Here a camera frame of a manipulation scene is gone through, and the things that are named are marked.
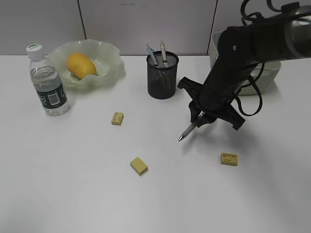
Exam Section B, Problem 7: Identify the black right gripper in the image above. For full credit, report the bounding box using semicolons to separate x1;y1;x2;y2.
189;60;244;130

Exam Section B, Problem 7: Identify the yellow mango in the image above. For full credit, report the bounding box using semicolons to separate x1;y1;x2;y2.
66;52;97;80

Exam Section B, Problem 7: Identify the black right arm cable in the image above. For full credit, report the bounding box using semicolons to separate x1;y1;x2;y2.
233;60;267;116

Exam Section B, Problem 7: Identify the yellow eraser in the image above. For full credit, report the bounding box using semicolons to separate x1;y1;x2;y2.
221;152;238;166
130;157;148;175
111;112;124;126

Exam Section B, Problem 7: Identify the clear water bottle green label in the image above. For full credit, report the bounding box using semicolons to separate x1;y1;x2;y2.
26;44;70;116

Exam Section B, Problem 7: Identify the pale green plastic basket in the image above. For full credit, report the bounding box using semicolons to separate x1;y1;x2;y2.
209;31;281;96

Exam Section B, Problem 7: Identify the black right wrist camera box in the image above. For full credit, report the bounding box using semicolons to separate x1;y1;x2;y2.
177;77;203;98

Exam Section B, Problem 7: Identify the black mesh pen holder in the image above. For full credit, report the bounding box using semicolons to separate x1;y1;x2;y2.
146;51;179;100

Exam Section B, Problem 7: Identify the pale green wavy glass plate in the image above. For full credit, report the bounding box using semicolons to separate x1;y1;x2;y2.
48;39;125;92

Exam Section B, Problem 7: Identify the grey white retractable pen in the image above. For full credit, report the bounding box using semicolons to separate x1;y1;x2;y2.
178;112;204;141

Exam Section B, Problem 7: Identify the blue clear retractable pen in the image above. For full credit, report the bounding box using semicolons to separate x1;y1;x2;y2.
146;43;158;67

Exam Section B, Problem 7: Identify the cream green retractable pen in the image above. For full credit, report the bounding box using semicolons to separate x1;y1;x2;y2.
159;39;168;68

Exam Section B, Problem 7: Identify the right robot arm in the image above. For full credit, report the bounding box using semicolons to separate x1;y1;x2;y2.
187;1;311;129

